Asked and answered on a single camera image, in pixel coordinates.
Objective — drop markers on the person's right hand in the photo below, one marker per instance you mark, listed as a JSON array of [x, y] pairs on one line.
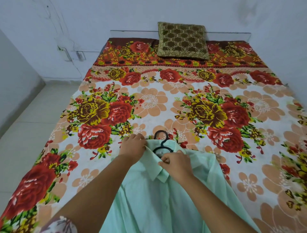
[[177, 165]]

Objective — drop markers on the person's left hand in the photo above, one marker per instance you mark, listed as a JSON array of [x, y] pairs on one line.
[[132, 147]]

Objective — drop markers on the person's left fingers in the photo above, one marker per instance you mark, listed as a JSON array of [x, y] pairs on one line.
[[136, 138]]

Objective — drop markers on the person's right fingers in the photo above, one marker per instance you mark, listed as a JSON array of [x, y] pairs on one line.
[[168, 160]]

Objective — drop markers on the mint green shirt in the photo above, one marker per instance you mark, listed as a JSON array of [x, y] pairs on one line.
[[168, 199]]

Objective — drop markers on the person's left forearm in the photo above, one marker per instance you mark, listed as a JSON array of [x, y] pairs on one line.
[[96, 199]]

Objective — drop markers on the person's right forearm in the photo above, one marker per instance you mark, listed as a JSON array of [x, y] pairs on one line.
[[211, 206]]

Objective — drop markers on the black clothes hanger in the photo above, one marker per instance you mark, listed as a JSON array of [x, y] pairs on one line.
[[162, 142]]

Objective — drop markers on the floral bed sheet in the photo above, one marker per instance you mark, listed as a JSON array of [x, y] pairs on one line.
[[177, 115]]

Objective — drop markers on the olive gold patterned cushion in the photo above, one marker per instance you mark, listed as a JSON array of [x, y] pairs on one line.
[[182, 40]]

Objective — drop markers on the white bed headboard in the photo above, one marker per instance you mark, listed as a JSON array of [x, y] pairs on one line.
[[223, 35]]

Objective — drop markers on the white wall socket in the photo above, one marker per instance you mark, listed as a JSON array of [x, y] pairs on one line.
[[80, 55]]

